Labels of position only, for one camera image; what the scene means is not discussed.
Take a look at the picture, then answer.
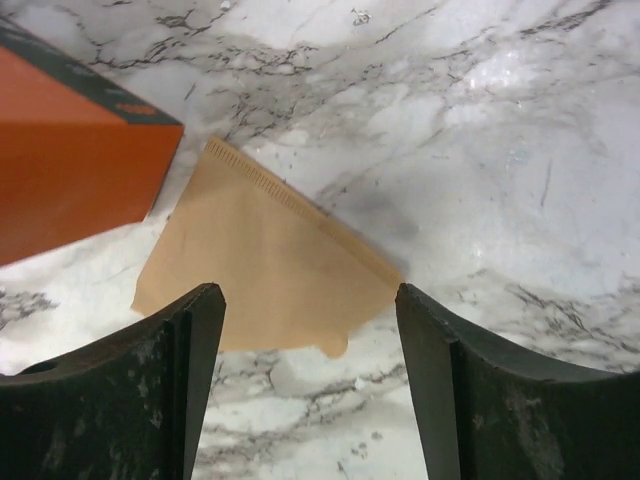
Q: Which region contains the brown paper coffee filter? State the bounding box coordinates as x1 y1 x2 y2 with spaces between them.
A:
132 138 403 357

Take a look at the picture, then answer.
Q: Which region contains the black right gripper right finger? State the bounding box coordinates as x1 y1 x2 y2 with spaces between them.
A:
395 284 639 480

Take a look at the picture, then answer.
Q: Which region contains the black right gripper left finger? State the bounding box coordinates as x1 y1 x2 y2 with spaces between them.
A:
1 283 225 479

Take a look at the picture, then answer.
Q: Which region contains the orange coffee filter box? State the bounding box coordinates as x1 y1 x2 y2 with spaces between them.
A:
1 18 184 265

